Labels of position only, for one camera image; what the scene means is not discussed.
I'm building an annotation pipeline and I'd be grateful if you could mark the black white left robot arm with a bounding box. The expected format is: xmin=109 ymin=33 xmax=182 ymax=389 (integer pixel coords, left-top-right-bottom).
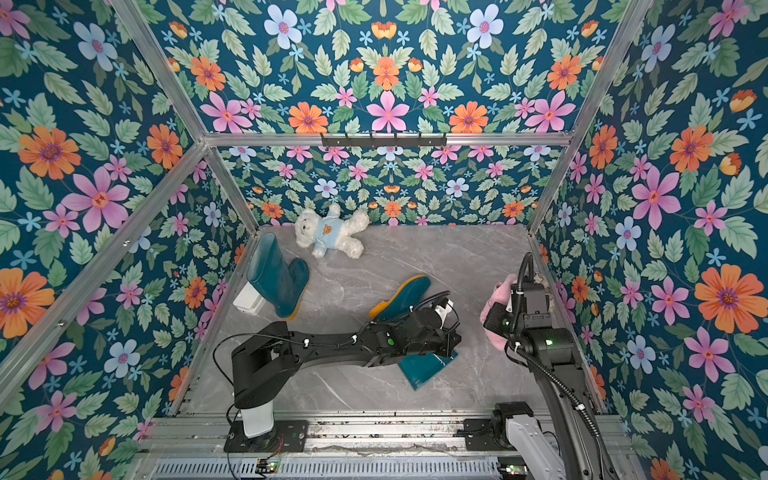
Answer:
xmin=231 ymin=299 xmax=462 ymax=439

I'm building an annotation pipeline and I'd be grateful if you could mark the pink microfiber cloth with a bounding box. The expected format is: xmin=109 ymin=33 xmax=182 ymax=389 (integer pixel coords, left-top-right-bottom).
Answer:
xmin=479 ymin=274 xmax=518 ymax=351

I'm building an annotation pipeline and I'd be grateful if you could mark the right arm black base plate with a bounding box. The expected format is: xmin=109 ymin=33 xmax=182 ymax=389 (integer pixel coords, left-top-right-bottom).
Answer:
xmin=457 ymin=419 xmax=512 ymax=451

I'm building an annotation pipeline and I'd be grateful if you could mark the teal rubber boot orange sole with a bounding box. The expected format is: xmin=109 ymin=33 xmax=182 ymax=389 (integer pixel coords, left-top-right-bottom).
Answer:
xmin=247 ymin=233 xmax=310 ymax=320

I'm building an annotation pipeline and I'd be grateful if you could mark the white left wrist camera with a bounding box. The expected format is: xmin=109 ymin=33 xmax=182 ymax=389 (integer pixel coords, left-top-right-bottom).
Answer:
xmin=432 ymin=298 xmax=454 ymax=327

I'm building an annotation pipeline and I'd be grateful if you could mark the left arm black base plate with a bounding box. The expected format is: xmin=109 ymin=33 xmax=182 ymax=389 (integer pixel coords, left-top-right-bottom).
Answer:
xmin=224 ymin=420 xmax=309 ymax=454

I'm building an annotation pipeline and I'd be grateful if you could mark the white rectangular box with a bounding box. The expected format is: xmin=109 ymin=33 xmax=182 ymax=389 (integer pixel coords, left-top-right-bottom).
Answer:
xmin=233 ymin=282 xmax=266 ymax=316

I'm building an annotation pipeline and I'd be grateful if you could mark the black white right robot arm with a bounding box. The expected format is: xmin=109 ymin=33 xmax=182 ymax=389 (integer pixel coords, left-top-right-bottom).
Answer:
xmin=480 ymin=276 xmax=617 ymax=479

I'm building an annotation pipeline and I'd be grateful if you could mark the white ventilation grille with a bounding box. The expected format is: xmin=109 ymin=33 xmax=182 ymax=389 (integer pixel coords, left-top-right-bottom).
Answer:
xmin=151 ymin=457 xmax=502 ymax=479

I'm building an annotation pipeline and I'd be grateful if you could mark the white teddy bear blue shirt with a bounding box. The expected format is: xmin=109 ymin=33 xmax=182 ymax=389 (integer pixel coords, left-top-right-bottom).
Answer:
xmin=294 ymin=204 xmax=370 ymax=259

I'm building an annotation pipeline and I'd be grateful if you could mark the black hook rail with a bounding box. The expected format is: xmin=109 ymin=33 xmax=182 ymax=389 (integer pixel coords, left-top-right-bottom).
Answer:
xmin=320 ymin=133 xmax=448 ymax=148

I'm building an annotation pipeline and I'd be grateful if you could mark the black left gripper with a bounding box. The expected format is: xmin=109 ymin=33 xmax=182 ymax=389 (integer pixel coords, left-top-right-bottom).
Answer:
xmin=400 ymin=326 xmax=464 ymax=358

